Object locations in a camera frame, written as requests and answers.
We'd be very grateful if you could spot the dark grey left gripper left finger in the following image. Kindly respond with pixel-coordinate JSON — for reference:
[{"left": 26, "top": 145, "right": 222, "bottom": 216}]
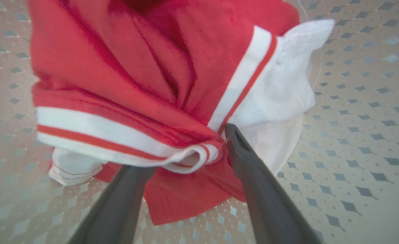
[{"left": 67, "top": 165, "right": 156, "bottom": 244}]

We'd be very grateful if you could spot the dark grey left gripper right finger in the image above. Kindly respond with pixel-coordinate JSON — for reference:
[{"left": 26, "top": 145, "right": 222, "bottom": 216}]
[{"left": 224, "top": 123, "right": 322, "bottom": 244}]

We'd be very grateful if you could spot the red and white shirt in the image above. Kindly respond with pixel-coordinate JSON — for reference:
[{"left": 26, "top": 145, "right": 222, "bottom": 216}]
[{"left": 27, "top": 0, "right": 335, "bottom": 226}]

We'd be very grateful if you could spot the white perforated laundry basket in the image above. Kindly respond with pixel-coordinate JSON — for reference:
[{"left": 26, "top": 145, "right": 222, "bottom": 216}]
[{"left": 0, "top": 0, "right": 399, "bottom": 244}]

